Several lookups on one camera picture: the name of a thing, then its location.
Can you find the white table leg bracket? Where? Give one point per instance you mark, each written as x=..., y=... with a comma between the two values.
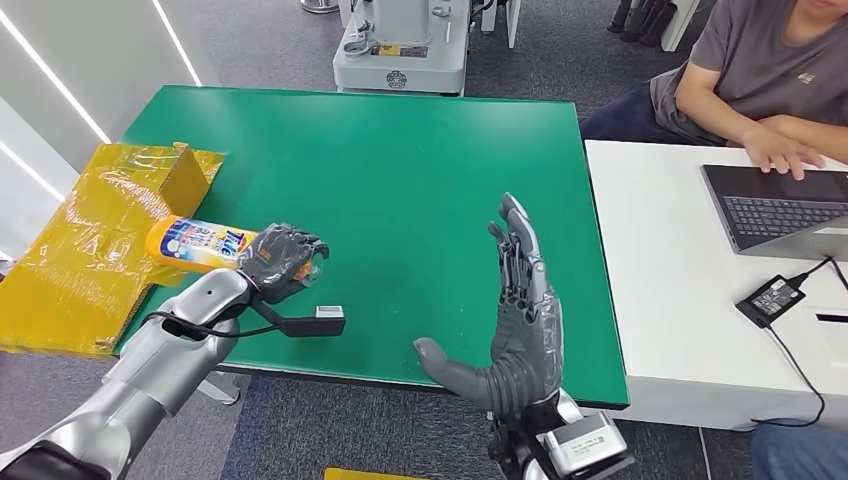
x=222, y=389

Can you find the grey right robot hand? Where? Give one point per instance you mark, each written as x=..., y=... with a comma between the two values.
x=526, y=351

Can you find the yellow taped cardboard box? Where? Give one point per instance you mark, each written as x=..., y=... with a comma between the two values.
x=79, y=265

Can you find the person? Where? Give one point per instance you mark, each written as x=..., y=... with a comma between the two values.
x=745, y=60

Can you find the black chair base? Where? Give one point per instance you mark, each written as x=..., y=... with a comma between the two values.
x=644, y=23

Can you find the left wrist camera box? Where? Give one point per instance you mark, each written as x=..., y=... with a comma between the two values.
x=318, y=324

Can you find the round metal stand base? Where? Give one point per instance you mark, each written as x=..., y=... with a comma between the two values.
x=319, y=5

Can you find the dark grey laptop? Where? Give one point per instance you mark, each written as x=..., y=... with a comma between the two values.
x=772, y=217

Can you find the yellow taped box edge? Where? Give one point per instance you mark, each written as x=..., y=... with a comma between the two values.
x=364, y=475

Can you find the person's left forearm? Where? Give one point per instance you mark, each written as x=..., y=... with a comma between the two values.
x=825, y=134

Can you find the black power adapter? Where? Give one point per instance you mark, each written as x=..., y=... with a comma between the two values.
x=768, y=301

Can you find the white furniture legs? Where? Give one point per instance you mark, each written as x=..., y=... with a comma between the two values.
x=511, y=20

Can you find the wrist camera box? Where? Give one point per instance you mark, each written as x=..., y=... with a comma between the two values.
x=586, y=444
x=318, y=324

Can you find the person's leg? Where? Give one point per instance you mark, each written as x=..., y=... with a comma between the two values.
x=798, y=454

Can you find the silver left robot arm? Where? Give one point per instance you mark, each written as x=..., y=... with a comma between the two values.
x=152, y=371

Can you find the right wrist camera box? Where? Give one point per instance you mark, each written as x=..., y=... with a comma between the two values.
x=586, y=444

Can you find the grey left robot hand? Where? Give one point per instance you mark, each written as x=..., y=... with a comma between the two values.
x=275, y=262

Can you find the white cabinet corner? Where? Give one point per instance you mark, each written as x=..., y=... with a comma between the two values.
x=680, y=23

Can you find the person's right forearm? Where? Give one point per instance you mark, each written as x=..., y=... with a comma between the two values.
x=709, y=118

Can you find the grey machine base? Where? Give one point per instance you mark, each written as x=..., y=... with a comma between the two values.
x=395, y=66

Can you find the orange plastic bottle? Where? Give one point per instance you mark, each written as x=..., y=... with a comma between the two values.
x=199, y=242

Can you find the person's right hand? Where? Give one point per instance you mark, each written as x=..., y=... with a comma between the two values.
x=782, y=149

